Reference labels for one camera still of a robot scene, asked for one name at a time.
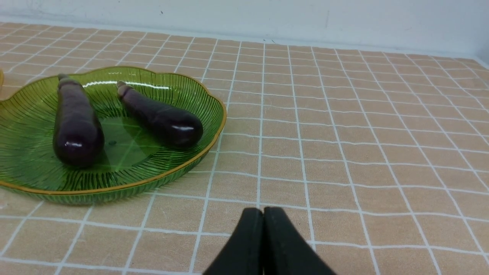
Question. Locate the checkered orange tablecloth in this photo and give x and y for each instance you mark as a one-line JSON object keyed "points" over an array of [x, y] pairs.
{"points": [[380, 159]]}

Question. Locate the amber ribbed plastic plate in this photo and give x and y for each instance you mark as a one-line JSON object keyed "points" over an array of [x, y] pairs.
{"points": [[2, 80]]}

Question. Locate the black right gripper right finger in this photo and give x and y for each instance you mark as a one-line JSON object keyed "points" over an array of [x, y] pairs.
{"points": [[285, 251]]}

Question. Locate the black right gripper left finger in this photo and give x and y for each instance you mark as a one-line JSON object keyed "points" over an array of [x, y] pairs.
{"points": [[241, 253]]}

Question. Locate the purple eggplant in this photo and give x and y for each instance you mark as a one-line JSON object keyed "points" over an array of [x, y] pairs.
{"points": [[173, 126], [78, 138]]}

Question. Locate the green ribbed plastic plate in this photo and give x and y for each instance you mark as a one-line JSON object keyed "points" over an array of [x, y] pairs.
{"points": [[132, 161]]}

